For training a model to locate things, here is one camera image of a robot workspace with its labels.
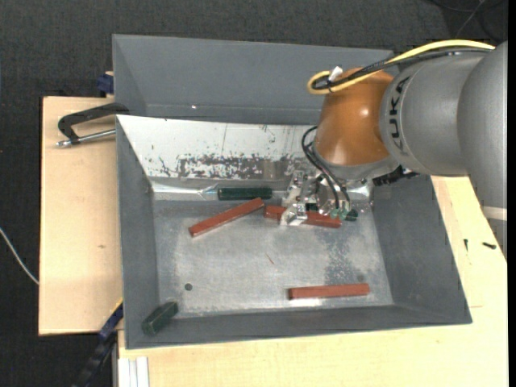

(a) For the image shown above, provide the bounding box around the red-brown flat block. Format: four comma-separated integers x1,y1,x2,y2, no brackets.
263,204,343,230
188,198,266,239
287,282,371,302

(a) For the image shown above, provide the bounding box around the dark green flat block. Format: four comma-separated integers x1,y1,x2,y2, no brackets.
140,301,180,335
217,186,273,202

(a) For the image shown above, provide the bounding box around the grey metal bin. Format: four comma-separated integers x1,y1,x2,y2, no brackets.
111,33,473,350

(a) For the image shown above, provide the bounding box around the pale wood flat board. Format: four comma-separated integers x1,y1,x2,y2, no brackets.
38,96,124,336

